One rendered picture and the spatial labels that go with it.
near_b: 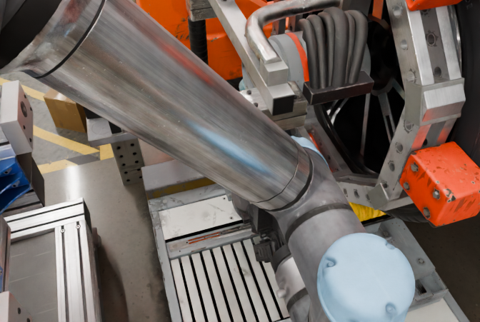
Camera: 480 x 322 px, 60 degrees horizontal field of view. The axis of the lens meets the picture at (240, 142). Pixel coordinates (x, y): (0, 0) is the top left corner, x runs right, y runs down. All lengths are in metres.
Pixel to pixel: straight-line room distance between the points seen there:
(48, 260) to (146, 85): 1.14
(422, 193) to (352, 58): 0.21
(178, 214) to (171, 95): 1.26
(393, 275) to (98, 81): 0.26
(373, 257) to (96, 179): 1.53
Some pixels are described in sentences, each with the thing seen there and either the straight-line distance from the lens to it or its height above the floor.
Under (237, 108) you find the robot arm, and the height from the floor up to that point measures 1.10.
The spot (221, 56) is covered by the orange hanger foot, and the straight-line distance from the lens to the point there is 1.27.
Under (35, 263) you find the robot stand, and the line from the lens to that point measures 1.39.
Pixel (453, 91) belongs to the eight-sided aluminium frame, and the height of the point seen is 0.97.
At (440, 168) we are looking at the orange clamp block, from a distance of 0.63.
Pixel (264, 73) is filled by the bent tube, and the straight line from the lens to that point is 0.55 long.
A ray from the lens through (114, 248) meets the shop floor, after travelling 1.59.
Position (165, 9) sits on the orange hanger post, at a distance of 1.15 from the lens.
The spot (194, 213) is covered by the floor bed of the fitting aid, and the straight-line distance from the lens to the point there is 1.52.
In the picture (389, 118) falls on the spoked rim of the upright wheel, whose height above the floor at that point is 0.76.
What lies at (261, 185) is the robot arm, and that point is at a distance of 0.37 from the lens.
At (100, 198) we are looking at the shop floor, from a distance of 1.74.
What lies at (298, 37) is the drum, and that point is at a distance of 0.77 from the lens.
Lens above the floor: 1.31
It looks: 45 degrees down
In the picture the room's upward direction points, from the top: straight up
